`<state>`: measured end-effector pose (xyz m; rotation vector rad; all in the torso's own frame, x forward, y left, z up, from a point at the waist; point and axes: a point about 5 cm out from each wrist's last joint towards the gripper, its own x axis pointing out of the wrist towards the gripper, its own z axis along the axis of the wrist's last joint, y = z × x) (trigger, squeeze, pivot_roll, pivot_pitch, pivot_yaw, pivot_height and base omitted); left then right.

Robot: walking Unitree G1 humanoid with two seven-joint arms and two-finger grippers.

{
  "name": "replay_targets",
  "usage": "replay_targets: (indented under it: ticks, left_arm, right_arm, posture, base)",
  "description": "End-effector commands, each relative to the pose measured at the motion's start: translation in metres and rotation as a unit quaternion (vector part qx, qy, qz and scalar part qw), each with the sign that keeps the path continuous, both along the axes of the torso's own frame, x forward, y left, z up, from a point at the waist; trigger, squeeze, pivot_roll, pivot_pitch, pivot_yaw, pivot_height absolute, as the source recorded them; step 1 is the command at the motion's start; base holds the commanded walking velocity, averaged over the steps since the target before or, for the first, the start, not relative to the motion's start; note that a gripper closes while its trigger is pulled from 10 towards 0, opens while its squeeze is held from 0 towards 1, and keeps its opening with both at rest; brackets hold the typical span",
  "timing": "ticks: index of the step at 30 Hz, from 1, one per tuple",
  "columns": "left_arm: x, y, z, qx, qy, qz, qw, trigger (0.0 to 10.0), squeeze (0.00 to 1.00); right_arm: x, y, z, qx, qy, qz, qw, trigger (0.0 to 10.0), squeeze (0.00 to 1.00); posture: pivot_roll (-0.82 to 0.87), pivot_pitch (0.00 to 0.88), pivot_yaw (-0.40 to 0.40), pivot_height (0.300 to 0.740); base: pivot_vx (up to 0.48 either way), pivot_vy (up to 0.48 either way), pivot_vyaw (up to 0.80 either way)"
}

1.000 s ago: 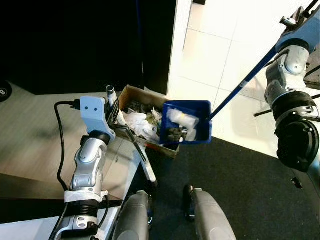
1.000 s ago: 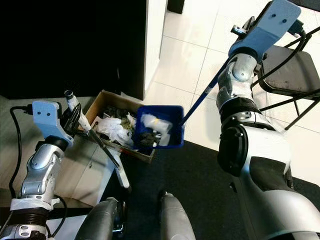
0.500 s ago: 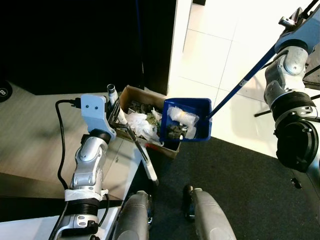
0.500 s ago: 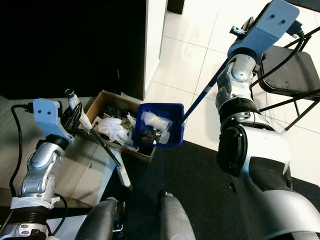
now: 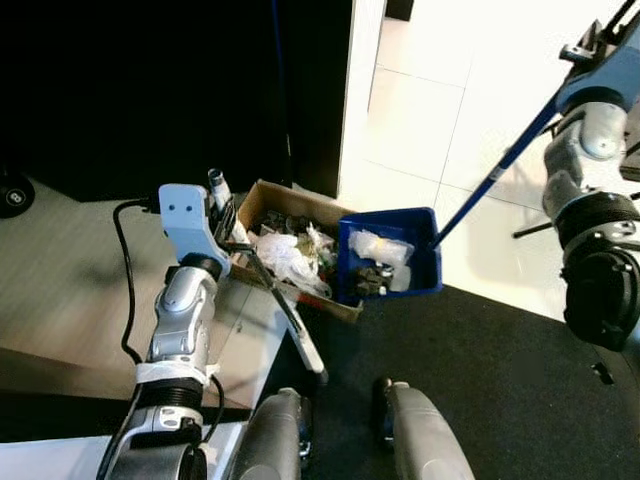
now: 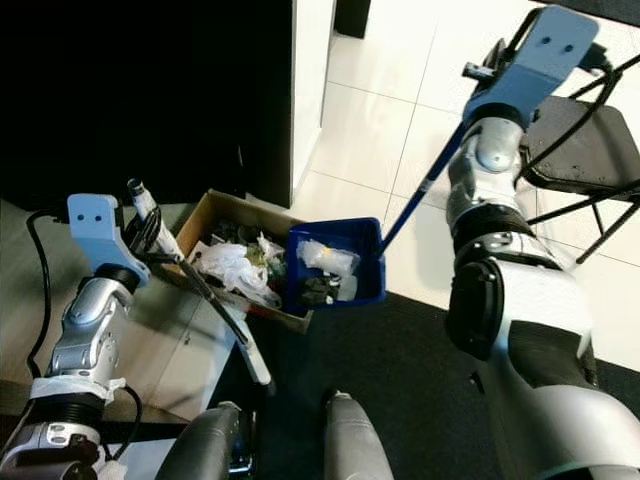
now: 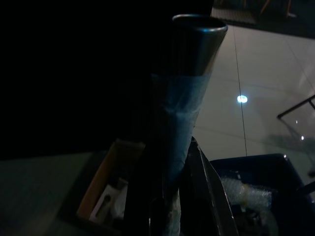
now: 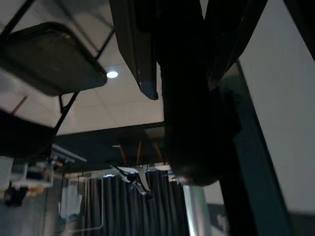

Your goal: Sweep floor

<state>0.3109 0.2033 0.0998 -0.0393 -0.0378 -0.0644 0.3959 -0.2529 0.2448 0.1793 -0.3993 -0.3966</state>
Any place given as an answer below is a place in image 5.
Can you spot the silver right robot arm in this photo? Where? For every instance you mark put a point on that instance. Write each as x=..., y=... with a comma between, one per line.
x=600, y=220

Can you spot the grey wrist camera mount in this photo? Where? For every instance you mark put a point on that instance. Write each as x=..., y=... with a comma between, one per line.
x=185, y=215
x=610, y=75

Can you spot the black round object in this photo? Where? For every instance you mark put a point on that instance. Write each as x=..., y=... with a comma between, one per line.
x=15, y=193

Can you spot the grey right robot leg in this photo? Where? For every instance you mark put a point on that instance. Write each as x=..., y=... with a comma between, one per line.
x=425, y=440

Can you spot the black floor mat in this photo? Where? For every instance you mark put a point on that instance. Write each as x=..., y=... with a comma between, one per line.
x=500, y=400

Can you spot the small black scrap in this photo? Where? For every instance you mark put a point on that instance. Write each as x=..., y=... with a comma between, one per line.
x=602, y=373

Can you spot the white plastic bag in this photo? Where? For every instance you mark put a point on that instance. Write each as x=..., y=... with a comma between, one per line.
x=285, y=262

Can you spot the crumpled clear plastic bottle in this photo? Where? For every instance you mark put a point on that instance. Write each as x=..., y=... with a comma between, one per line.
x=380, y=248

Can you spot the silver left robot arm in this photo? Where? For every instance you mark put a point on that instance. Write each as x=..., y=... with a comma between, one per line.
x=180, y=320

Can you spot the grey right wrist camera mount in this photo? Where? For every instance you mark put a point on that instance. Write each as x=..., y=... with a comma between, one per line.
x=610, y=75

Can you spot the grey robot leg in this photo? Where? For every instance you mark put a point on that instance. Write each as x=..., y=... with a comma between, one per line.
x=272, y=440
x=425, y=440

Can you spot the black crumpled trash lump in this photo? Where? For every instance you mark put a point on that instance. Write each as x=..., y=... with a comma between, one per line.
x=370, y=280

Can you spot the open cardboard trash box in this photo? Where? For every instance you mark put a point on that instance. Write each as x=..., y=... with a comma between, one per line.
x=262, y=200

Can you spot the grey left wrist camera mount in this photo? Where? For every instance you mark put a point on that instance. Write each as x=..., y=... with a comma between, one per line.
x=185, y=215

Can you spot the black folding chair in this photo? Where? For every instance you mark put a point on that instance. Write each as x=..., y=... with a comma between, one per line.
x=535, y=230

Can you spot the grey left robot leg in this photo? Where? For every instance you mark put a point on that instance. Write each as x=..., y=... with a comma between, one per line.
x=272, y=440

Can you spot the black-shaft broom with white head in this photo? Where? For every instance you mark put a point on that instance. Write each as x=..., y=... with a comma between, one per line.
x=310, y=355

